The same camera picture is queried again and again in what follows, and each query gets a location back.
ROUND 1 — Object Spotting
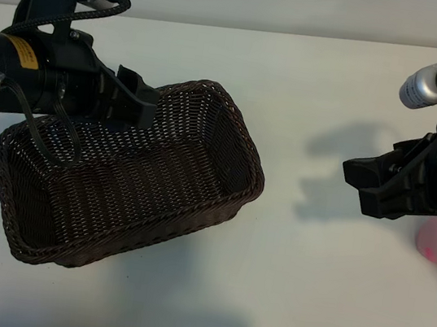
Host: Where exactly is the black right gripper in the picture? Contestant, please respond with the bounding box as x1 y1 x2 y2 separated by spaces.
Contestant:
335 102 437 228

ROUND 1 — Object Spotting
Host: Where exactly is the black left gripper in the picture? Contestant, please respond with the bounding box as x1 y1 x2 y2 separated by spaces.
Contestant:
57 29 167 130

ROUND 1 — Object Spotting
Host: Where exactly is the dark brown wicker basket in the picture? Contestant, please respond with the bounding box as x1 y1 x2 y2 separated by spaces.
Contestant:
0 50 280 296

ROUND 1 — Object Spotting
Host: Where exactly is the black braided cable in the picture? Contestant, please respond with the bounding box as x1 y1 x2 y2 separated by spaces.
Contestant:
0 0 133 207

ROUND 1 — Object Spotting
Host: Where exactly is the thin black cable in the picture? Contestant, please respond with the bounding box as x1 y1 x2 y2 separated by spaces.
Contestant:
0 77 91 172

